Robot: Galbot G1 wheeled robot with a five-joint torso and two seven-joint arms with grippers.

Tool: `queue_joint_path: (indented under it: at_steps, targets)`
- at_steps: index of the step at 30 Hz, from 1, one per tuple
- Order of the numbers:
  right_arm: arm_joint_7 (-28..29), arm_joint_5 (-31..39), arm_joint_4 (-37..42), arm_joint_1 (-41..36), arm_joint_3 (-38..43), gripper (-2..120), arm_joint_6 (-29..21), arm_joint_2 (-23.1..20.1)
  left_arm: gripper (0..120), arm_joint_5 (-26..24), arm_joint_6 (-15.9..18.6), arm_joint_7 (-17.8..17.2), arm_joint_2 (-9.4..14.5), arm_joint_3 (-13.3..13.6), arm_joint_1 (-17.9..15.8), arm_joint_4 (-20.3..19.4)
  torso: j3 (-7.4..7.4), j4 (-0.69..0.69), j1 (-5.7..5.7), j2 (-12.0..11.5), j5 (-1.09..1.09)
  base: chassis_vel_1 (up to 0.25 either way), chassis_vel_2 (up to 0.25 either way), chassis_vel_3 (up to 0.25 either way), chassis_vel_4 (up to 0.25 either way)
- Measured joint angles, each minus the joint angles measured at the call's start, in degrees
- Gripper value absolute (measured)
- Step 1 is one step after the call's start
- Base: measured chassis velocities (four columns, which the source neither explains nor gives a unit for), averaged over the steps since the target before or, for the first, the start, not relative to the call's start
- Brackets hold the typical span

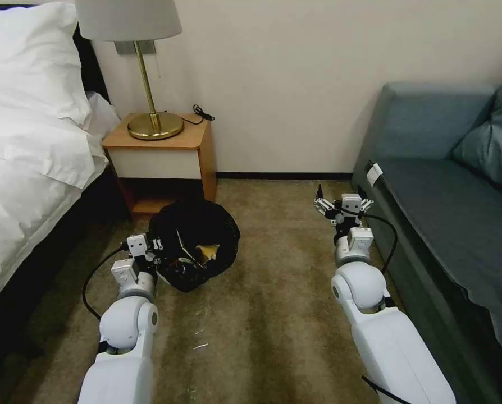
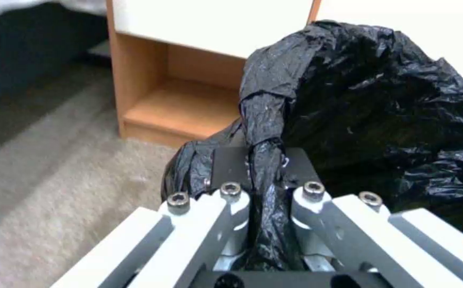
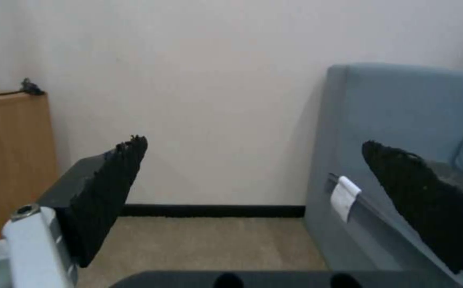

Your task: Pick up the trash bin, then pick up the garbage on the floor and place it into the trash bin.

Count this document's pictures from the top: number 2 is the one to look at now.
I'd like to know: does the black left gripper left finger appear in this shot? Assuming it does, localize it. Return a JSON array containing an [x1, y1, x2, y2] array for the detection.
[[49, 147, 256, 288]]

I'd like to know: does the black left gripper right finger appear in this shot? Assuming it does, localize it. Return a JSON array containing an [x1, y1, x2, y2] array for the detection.
[[281, 147, 463, 288]]

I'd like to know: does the black plastic trash bag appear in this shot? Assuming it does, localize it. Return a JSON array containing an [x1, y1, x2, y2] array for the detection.
[[162, 20, 463, 272]]

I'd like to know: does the wooden nightstand with white drawer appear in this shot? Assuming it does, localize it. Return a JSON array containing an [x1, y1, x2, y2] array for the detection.
[[105, 0, 322, 150]]

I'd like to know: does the bed with white sheet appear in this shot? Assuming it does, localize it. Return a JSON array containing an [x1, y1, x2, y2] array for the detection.
[[0, 0, 114, 110]]

